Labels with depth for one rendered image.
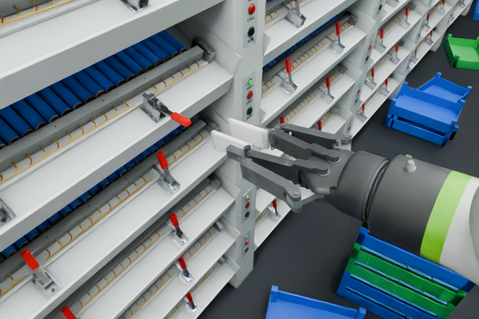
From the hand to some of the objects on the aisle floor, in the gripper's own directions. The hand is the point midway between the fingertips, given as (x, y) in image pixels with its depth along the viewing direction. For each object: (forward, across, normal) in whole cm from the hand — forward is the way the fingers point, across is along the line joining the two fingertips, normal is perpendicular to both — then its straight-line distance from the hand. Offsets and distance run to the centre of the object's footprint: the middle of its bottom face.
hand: (239, 139), depth 53 cm
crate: (+4, +20, -93) cm, 95 cm away
